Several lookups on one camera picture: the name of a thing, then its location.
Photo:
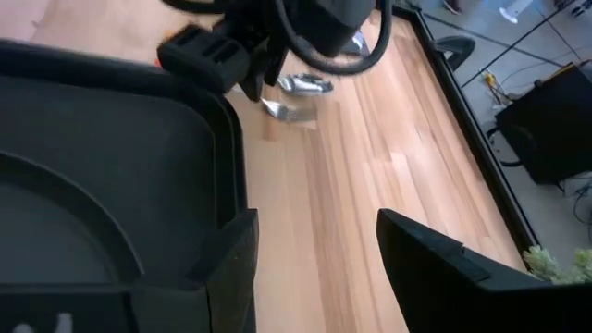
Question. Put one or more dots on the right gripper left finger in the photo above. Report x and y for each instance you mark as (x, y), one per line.
(236, 277)

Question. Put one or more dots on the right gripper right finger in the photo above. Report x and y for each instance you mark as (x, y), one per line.
(444, 287)

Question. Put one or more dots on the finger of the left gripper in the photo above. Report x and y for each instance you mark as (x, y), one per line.
(203, 57)
(266, 69)

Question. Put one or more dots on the black round plate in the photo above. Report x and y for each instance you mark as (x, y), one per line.
(46, 231)

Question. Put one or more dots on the black square tray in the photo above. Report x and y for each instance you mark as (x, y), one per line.
(115, 120)

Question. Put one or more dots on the green artificial plant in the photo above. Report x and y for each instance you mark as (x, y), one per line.
(555, 268)

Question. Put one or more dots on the black box on floor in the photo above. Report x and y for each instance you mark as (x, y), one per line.
(550, 129)

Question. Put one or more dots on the dark frame bracket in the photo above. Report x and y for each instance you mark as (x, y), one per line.
(455, 48)

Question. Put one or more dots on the black aluminium table frame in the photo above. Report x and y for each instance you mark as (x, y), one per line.
(481, 152)

